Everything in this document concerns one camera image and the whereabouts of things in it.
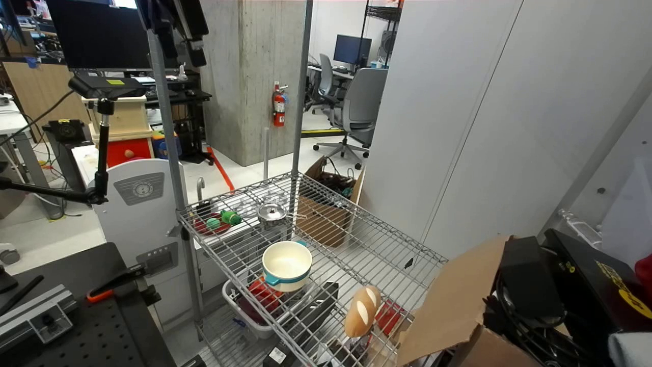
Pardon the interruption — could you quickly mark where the red fire extinguisher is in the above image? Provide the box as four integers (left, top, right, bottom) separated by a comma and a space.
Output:
271, 79, 290, 130

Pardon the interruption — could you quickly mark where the metal wire shelf rack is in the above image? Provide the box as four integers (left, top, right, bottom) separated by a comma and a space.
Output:
142, 0, 451, 367

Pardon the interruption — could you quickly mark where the green toy vegetable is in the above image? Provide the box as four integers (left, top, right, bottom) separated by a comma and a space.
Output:
219, 209, 244, 228

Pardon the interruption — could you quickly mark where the black case with yellow print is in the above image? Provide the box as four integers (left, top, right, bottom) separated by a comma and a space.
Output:
540, 227, 652, 334

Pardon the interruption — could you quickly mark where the black computer monitor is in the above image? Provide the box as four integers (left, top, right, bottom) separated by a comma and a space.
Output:
333, 32, 374, 69

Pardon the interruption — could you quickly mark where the orange handled clamp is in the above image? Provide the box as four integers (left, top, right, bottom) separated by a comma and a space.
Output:
83, 264, 164, 307

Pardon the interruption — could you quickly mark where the red toy plate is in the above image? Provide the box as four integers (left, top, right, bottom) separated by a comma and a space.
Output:
191, 217, 232, 239

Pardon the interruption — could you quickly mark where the black rectangular box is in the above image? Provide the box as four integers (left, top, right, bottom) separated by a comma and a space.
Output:
279, 279, 343, 355

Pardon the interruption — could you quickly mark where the large dark screen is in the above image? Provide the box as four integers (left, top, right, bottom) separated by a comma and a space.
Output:
45, 0, 155, 69

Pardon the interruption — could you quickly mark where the brown cardboard flap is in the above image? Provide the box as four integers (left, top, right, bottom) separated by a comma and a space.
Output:
393, 235, 511, 367

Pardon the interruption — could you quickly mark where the black camera on stand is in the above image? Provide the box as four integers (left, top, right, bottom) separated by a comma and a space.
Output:
0, 67, 151, 209

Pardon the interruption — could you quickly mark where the wooden board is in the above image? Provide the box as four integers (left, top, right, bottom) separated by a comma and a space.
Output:
0, 60, 93, 127

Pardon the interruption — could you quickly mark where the white plastic bin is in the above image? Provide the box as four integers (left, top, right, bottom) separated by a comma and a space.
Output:
220, 273, 291, 343

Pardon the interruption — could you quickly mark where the red flat package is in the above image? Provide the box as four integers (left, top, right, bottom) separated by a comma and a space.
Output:
372, 299, 410, 339

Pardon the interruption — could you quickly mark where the gray office chair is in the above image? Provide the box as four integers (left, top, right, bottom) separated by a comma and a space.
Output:
311, 65, 389, 172
305, 54, 343, 114

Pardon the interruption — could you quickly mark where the open cardboard box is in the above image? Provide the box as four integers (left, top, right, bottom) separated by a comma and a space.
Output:
295, 157, 367, 248

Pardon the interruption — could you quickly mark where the white and green pot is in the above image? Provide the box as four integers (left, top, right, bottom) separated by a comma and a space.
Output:
260, 239, 316, 294

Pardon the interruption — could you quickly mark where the red packet in bin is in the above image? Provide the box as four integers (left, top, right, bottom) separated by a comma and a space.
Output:
247, 276, 286, 315

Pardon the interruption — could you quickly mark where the black perforated work table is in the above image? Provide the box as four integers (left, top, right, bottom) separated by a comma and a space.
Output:
0, 242, 179, 367

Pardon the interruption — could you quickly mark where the black equipment pile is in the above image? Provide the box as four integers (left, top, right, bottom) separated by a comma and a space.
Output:
482, 235, 600, 367

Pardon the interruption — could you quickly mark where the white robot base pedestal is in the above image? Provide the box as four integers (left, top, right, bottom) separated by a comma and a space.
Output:
91, 157, 206, 327

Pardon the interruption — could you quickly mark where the brown bread loaf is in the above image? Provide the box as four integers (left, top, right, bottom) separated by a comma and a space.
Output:
343, 284, 384, 340

